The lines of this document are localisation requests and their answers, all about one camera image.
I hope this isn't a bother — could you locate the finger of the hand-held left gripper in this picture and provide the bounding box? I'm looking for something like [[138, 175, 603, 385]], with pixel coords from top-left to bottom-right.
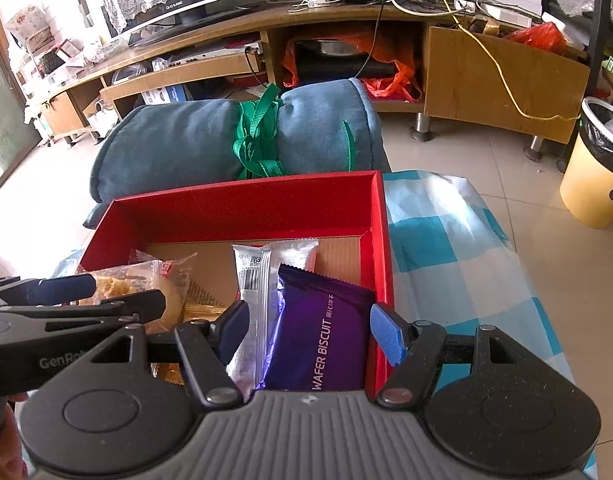
[[0, 274, 97, 311], [0, 289, 166, 339]]

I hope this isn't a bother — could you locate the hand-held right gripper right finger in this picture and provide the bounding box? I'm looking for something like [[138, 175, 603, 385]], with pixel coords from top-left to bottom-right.
[[370, 302, 529, 408]]

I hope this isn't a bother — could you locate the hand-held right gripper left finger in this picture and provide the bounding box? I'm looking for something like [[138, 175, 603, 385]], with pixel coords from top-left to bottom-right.
[[89, 300, 250, 408]]

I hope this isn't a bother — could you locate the brown snack packet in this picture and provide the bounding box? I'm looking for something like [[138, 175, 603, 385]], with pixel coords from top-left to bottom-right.
[[151, 302, 237, 386]]

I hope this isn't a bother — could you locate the silver snack packet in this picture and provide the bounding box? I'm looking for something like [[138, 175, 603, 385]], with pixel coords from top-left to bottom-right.
[[226, 239, 319, 396]]

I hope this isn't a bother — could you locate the clear fried snack packet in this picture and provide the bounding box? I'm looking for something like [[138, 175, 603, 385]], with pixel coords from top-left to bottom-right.
[[76, 266, 157, 307]]

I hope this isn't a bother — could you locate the purple wafer packet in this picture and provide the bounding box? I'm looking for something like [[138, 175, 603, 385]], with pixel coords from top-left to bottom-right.
[[261, 263, 377, 393]]

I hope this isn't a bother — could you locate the bread bun packet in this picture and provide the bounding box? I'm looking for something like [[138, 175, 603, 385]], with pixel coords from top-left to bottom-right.
[[129, 250, 197, 333]]

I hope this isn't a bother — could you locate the red cardboard box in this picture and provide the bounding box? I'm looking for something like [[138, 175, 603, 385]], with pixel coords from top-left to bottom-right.
[[76, 171, 394, 396]]

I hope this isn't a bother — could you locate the person's left hand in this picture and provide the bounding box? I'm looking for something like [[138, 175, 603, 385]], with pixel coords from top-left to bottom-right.
[[1, 392, 30, 480]]

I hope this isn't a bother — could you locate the blue checkered tablecloth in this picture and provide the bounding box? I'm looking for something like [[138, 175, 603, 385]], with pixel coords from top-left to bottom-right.
[[51, 170, 584, 480]]

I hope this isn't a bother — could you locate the blue rolled blanket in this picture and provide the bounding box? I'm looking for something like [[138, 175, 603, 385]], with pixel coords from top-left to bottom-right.
[[84, 77, 391, 228]]

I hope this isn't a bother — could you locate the blue printed carton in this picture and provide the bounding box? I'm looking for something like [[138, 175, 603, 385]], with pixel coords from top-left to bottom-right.
[[141, 85, 190, 106]]

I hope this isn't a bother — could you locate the yellow trash bin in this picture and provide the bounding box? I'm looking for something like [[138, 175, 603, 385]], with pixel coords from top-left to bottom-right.
[[559, 96, 613, 230]]

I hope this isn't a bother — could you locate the stack of printed boxes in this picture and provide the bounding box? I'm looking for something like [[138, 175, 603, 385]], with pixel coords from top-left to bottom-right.
[[6, 5, 87, 76]]

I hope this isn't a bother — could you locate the orange plastic bag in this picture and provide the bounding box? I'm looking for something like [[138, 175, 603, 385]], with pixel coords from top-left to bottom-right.
[[281, 30, 422, 101]]

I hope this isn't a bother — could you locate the silver media player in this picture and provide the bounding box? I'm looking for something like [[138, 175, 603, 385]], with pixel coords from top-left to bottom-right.
[[166, 45, 262, 68]]

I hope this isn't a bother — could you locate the black pot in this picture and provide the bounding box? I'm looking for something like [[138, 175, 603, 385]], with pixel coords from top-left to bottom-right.
[[294, 37, 402, 78]]

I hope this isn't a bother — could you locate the wooden TV stand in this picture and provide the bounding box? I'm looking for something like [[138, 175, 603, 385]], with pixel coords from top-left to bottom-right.
[[39, 0, 592, 146]]

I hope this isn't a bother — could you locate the black television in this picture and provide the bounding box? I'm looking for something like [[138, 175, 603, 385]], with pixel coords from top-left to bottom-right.
[[106, 0, 277, 48]]

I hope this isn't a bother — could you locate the red plastic bag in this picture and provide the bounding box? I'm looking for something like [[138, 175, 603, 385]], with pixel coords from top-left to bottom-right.
[[506, 22, 569, 56]]

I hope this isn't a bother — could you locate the white flat device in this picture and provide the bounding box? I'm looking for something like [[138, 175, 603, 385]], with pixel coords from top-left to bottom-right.
[[479, 0, 532, 26]]

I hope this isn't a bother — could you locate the black shelf rack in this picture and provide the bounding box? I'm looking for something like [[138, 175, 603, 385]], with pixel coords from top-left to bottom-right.
[[541, 0, 613, 106]]

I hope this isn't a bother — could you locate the green strap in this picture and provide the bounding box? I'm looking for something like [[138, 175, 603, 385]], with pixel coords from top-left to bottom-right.
[[232, 84, 287, 180]]

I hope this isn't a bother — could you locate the yellow cable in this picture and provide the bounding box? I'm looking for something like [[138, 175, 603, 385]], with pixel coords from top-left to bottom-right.
[[353, 0, 582, 121]]

